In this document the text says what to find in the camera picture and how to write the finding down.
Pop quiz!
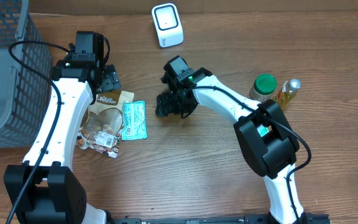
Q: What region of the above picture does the teal white snack packet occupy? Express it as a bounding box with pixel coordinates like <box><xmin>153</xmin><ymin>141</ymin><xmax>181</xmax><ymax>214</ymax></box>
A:
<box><xmin>122</xmin><ymin>101</ymin><xmax>147</xmax><ymax>141</ymax></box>

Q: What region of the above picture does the brown snack packet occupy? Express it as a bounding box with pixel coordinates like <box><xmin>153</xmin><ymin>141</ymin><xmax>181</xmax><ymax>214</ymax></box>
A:
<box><xmin>75</xmin><ymin>90</ymin><xmax>134</xmax><ymax>158</ymax></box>

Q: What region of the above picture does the green lid white jar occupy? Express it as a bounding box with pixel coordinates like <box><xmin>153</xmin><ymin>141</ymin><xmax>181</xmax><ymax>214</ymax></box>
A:
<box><xmin>249</xmin><ymin>73</ymin><xmax>277</xmax><ymax>102</ymax></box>

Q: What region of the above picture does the small teal white packet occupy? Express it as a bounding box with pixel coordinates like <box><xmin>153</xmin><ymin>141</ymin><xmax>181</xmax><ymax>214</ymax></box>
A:
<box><xmin>257</xmin><ymin>125</ymin><xmax>271</xmax><ymax>137</ymax></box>

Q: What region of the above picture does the yellow liquid bottle silver cap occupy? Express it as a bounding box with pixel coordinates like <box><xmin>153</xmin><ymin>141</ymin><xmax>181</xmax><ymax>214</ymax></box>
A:
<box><xmin>272</xmin><ymin>78</ymin><xmax>301</xmax><ymax>110</ymax></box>

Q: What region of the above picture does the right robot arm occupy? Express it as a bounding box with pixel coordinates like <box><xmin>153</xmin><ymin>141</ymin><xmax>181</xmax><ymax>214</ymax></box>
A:
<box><xmin>155</xmin><ymin>56</ymin><xmax>306</xmax><ymax>223</ymax></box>

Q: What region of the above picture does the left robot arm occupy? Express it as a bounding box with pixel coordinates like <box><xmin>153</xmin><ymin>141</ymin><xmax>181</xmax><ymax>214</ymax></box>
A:
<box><xmin>4</xmin><ymin>31</ymin><xmax>121</xmax><ymax>223</ymax></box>

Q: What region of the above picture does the white barcode scanner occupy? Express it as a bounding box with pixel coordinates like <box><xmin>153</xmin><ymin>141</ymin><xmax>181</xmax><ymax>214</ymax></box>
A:
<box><xmin>151</xmin><ymin>3</ymin><xmax>184</xmax><ymax>48</ymax></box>

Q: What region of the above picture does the grey plastic mesh basket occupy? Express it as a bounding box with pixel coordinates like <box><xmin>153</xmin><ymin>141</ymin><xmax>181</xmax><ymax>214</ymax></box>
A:
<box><xmin>0</xmin><ymin>0</ymin><xmax>52</xmax><ymax>147</ymax></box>

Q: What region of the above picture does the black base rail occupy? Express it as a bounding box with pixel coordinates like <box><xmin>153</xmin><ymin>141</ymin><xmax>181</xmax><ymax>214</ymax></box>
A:
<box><xmin>106</xmin><ymin>213</ymin><xmax>331</xmax><ymax>224</ymax></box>

